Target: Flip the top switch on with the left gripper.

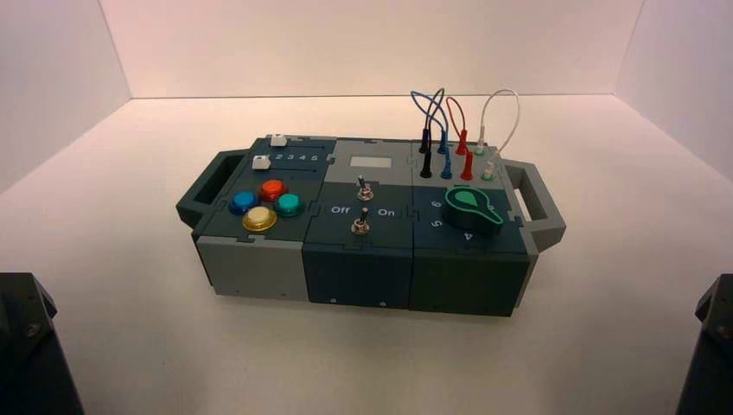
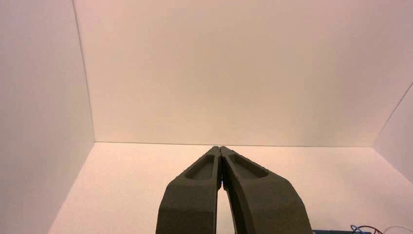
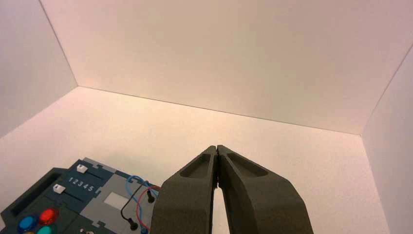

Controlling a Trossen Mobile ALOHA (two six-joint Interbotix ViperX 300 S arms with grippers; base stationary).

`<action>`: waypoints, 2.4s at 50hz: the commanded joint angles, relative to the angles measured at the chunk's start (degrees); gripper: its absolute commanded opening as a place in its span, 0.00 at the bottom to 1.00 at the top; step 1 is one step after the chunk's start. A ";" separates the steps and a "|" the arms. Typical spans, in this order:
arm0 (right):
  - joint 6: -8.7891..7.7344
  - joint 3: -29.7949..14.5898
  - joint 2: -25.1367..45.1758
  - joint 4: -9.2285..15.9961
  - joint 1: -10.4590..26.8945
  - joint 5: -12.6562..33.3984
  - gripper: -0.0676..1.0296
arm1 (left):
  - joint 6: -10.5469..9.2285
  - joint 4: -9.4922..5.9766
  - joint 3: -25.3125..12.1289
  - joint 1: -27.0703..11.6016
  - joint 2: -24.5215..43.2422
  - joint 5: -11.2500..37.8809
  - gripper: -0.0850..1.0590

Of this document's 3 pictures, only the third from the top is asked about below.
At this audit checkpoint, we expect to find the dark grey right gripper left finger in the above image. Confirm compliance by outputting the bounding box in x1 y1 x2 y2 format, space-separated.
150 145 218 234

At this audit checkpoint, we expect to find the black banana plug cable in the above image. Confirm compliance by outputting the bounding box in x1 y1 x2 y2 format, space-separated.
120 184 156 232

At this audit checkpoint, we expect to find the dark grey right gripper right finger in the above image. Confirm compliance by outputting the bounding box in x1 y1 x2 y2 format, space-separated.
217 144 314 234

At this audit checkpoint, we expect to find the blue banana plug cable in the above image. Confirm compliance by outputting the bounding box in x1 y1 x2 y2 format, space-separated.
125 175 160 234

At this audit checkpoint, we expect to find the blue push button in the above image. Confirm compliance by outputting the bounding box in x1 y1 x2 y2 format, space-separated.
18 215 38 233

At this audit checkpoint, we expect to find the blue and grey control panel board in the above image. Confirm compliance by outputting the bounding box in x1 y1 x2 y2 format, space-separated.
0 157 162 234

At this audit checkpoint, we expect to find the red push button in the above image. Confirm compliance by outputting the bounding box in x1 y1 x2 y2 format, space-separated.
38 208 60 226

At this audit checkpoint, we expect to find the red banana plug cable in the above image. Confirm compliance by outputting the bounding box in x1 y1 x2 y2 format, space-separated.
135 184 161 232

